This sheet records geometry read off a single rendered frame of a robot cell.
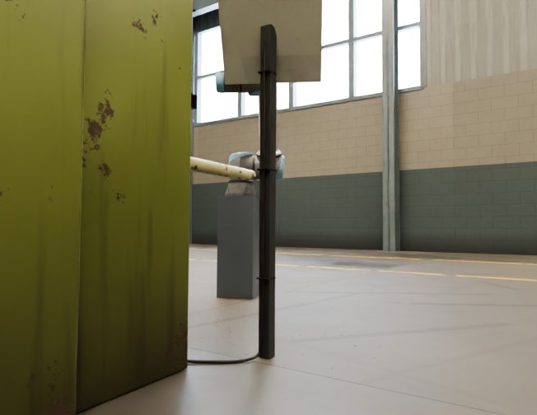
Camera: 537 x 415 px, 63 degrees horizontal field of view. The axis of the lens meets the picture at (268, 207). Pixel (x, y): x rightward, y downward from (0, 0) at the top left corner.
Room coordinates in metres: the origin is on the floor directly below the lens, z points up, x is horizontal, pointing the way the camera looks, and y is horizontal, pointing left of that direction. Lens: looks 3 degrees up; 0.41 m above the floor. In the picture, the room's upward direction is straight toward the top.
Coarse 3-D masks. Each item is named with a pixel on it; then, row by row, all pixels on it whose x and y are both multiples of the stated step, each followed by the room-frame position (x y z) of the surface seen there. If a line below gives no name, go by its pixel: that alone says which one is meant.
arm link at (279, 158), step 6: (276, 84) 2.44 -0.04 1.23; (276, 90) 2.46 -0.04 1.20; (258, 96) 2.49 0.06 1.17; (276, 96) 2.47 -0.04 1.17; (276, 102) 2.48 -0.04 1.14; (276, 108) 2.49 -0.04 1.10; (276, 114) 2.51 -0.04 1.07; (276, 120) 2.52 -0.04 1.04; (276, 126) 2.53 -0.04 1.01; (276, 132) 2.55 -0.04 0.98; (276, 138) 2.56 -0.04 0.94; (276, 144) 2.57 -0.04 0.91; (276, 150) 2.59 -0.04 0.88; (258, 156) 2.60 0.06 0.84; (276, 156) 2.58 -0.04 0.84; (282, 156) 2.62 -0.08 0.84; (258, 162) 2.60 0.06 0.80; (276, 162) 2.59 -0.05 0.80; (282, 162) 2.59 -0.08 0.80; (258, 168) 2.60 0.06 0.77; (276, 168) 2.59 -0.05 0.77; (282, 168) 2.59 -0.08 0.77; (258, 174) 2.61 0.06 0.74; (276, 174) 2.60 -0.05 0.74; (282, 174) 2.61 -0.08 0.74
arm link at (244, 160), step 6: (234, 156) 2.61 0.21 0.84; (240, 156) 2.60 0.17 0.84; (246, 156) 2.61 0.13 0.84; (252, 156) 2.63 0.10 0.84; (228, 162) 2.67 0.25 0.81; (234, 162) 2.61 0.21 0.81; (240, 162) 2.60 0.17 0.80; (246, 162) 2.61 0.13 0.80; (252, 162) 2.60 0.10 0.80; (246, 168) 2.60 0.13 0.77; (252, 168) 2.60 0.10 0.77; (228, 180) 2.67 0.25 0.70
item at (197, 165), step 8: (192, 160) 1.38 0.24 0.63; (200, 160) 1.43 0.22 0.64; (192, 168) 1.39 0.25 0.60; (200, 168) 1.42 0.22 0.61; (208, 168) 1.46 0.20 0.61; (216, 168) 1.49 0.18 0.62; (224, 168) 1.53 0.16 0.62; (232, 168) 1.58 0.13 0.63; (240, 168) 1.63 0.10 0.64; (224, 176) 1.57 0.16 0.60; (232, 176) 1.59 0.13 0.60; (240, 176) 1.63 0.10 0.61; (248, 176) 1.67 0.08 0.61
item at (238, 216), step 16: (224, 208) 2.59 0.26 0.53; (240, 208) 2.56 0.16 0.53; (256, 208) 2.63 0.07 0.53; (224, 224) 2.59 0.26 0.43; (240, 224) 2.56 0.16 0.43; (256, 224) 2.63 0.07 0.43; (224, 240) 2.59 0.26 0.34; (240, 240) 2.56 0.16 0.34; (256, 240) 2.63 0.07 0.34; (224, 256) 2.59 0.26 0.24; (240, 256) 2.56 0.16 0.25; (256, 256) 2.63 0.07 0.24; (224, 272) 2.59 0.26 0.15; (240, 272) 2.56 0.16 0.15; (256, 272) 2.64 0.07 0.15; (224, 288) 2.59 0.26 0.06; (240, 288) 2.56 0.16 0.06; (256, 288) 2.64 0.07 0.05
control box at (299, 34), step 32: (224, 0) 1.39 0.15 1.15; (256, 0) 1.38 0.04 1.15; (288, 0) 1.37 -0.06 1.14; (320, 0) 1.36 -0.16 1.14; (224, 32) 1.44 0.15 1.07; (256, 32) 1.43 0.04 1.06; (288, 32) 1.42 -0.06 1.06; (320, 32) 1.41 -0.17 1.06; (224, 64) 1.49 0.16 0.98; (256, 64) 1.48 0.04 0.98; (288, 64) 1.47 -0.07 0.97; (320, 64) 1.46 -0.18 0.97
